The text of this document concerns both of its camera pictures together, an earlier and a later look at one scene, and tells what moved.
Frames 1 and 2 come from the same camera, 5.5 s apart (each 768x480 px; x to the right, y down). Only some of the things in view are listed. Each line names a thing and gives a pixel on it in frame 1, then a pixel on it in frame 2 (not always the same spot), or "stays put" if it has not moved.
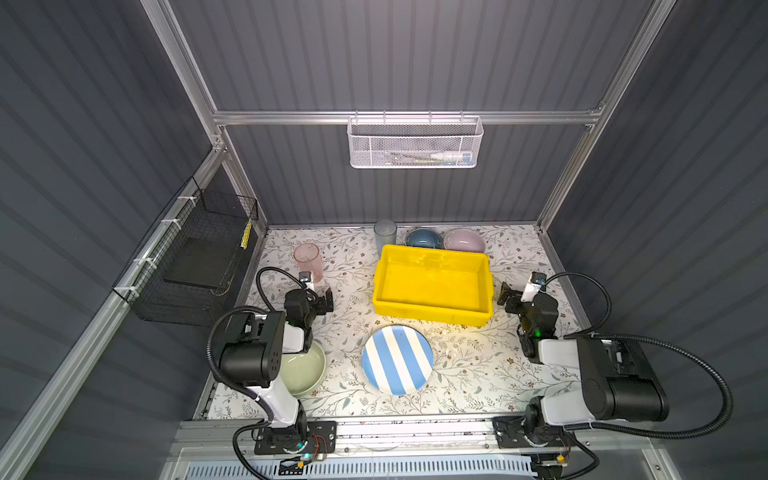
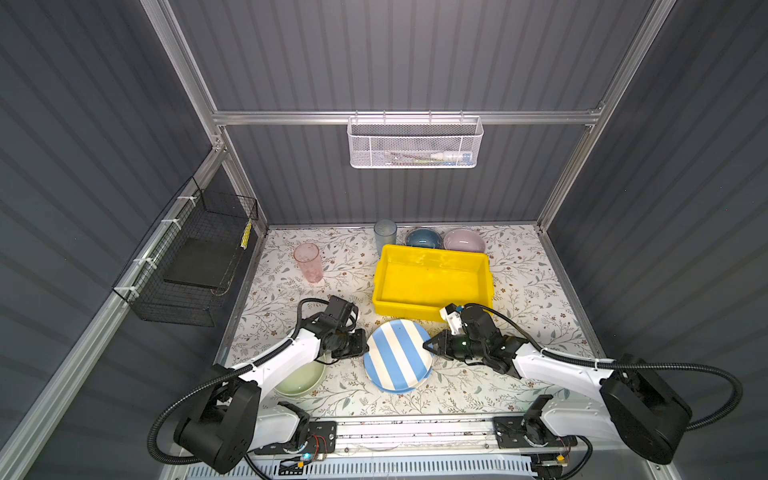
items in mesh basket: [442, 158] stays put
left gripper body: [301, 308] to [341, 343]
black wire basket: [184, 270] stays put
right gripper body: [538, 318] to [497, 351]
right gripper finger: [505, 292] to [439, 344]
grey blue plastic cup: [385, 233] stays put
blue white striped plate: [398, 359] stays put
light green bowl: [301, 373] stays put
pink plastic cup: [308, 258] stays put
